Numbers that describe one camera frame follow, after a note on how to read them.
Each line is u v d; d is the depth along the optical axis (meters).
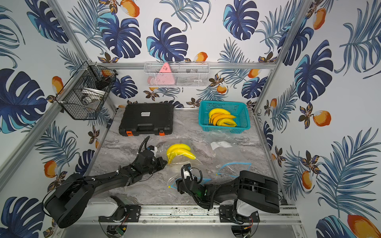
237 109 1.13
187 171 0.70
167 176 0.87
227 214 0.74
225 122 1.04
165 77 0.90
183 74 0.92
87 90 0.78
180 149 0.89
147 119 1.07
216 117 1.09
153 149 0.83
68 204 0.42
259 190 0.44
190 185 0.61
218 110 1.09
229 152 0.93
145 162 0.68
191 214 0.76
